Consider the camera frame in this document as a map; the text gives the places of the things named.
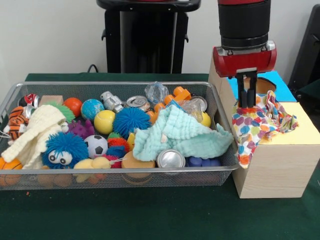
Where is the blue globe ball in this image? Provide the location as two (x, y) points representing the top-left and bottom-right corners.
(80, 98), (105, 120)

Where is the black cable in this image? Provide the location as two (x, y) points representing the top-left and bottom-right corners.
(86, 63), (101, 74)

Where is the cream knitted cloth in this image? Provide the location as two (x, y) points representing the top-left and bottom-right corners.
(1, 104), (69, 170)

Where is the mint green cloth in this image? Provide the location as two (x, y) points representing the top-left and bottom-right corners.
(132, 104), (235, 161)

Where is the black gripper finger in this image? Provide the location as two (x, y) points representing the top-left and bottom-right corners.
(236, 74), (248, 109)
(246, 72), (258, 108)

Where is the silver mesh bin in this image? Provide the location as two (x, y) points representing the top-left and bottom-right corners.
(0, 81), (243, 191)

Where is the silver toy robot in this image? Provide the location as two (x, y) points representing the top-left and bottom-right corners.
(100, 90), (125, 112)

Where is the dark green table cloth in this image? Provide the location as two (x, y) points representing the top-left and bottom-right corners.
(0, 72), (320, 240)
(289, 79), (320, 106)

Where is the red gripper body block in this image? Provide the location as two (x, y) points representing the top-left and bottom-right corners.
(212, 46), (278, 79)

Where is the silver drink can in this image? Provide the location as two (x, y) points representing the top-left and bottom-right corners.
(156, 149), (187, 168)

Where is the yellow tennis ball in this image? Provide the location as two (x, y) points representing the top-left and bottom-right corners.
(93, 109), (116, 135)

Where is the blue spiky ball with eyes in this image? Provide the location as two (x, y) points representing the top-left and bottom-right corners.
(41, 132), (90, 170)

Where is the wooden box with three holes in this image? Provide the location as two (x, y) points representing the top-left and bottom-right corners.
(207, 53), (320, 200)

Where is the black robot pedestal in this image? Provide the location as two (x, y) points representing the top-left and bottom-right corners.
(96, 0), (202, 74)

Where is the orange rubber ball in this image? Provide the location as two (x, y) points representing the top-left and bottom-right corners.
(63, 97), (83, 117)

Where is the large polka-dot paper napkin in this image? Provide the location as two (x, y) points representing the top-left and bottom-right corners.
(231, 89), (300, 170)

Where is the small soccer ball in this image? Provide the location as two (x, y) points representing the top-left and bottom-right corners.
(84, 135), (108, 159)

